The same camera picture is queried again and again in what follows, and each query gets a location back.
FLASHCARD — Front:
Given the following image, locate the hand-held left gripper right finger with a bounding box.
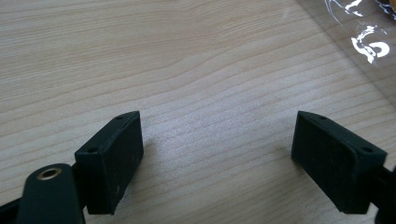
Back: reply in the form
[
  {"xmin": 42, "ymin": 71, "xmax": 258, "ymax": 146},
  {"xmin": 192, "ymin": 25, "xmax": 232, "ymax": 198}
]
[{"xmin": 290, "ymin": 110, "xmax": 389, "ymax": 216}]

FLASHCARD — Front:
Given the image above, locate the transparent plastic bag white trim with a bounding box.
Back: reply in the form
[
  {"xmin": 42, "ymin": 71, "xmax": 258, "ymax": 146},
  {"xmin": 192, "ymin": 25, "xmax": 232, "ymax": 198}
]
[{"xmin": 294, "ymin": 0, "xmax": 396, "ymax": 109}]

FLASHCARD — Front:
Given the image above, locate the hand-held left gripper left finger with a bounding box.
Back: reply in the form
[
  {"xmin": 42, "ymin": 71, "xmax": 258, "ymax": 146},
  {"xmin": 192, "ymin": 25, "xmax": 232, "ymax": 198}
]
[{"xmin": 74, "ymin": 110, "xmax": 145, "ymax": 216}]

